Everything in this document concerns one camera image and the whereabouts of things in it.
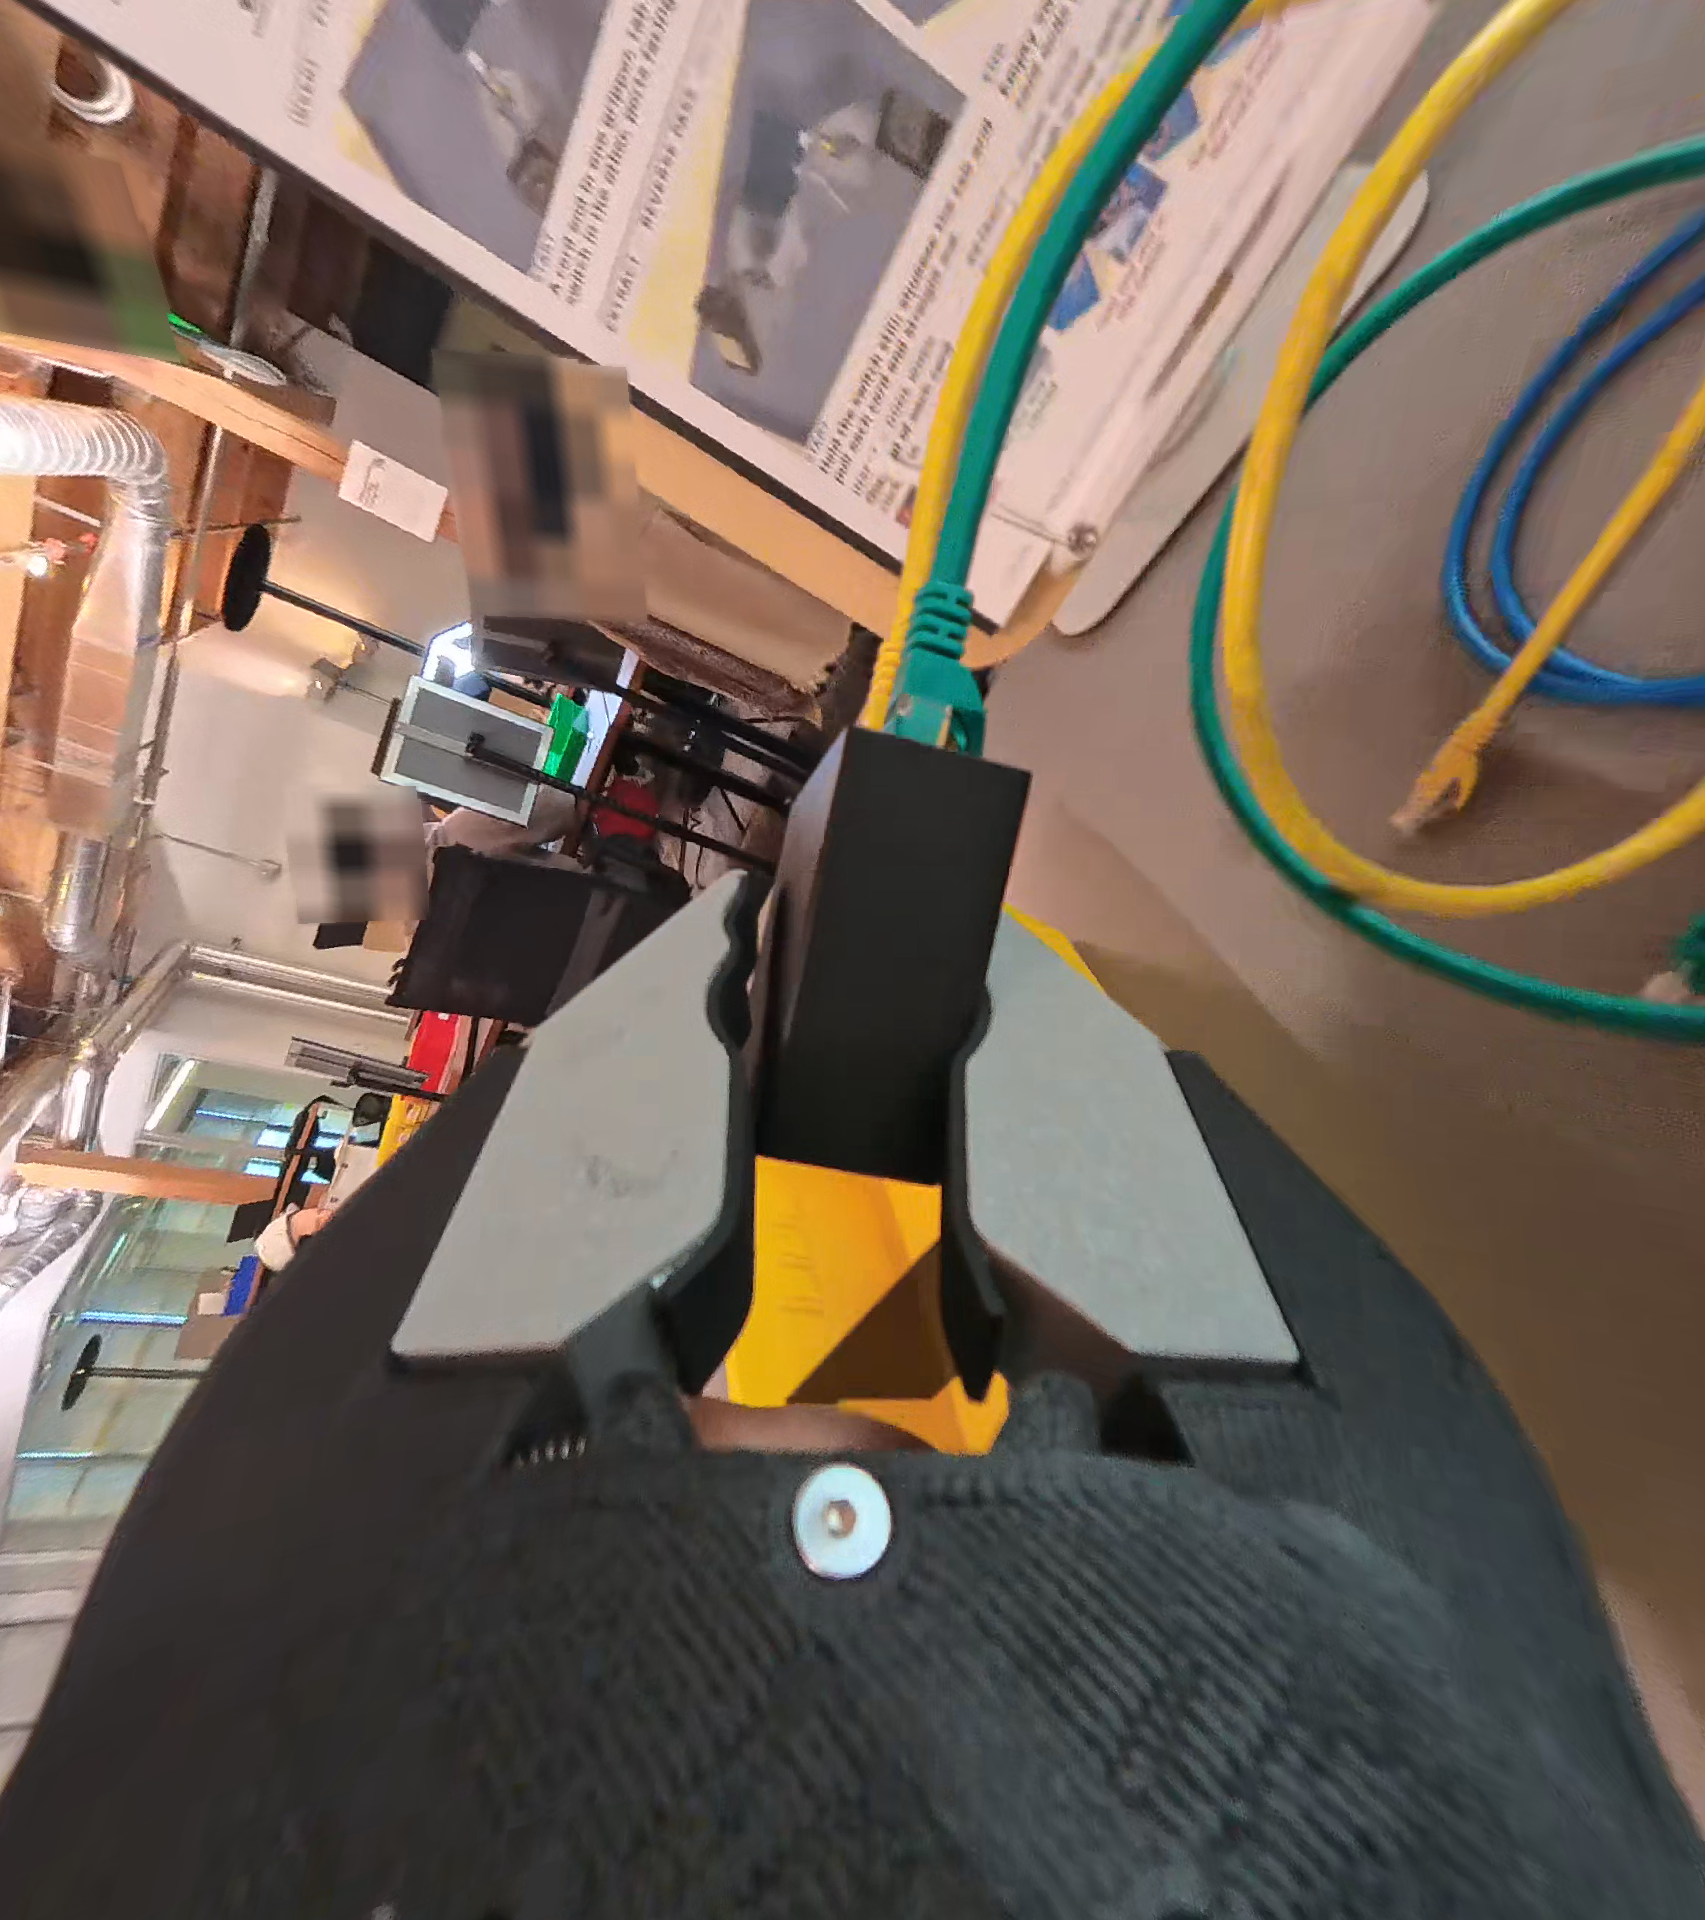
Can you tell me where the blue ethernet cable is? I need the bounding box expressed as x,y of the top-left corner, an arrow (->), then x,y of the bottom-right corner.
1446,168 -> 1705,712

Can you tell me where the printed instruction sheet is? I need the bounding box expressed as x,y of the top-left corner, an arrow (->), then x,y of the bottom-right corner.
35,0 -> 1438,630

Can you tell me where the yellow ethernet cable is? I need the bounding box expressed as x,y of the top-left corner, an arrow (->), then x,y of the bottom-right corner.
856,0 -> 1705,921

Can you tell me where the green ethernet cable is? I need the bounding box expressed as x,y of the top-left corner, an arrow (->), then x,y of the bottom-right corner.
883,0 -> 1705,1055

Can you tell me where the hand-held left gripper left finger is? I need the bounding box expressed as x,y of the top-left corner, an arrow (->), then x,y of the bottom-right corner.
393,870 -> 762,1393

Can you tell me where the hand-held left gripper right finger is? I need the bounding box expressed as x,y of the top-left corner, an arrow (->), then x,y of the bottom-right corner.
940,908 -> 1302,1406

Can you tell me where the yellow plastic bin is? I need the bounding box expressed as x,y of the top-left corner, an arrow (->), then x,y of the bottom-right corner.
725,902 -> 1094,1457

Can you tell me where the white display stand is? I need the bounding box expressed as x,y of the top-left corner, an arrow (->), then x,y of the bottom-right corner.
1052,168 -> 1430,639

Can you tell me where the black network switch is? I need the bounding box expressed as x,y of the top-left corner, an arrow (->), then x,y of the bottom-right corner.
758,724 -> 1032,1184

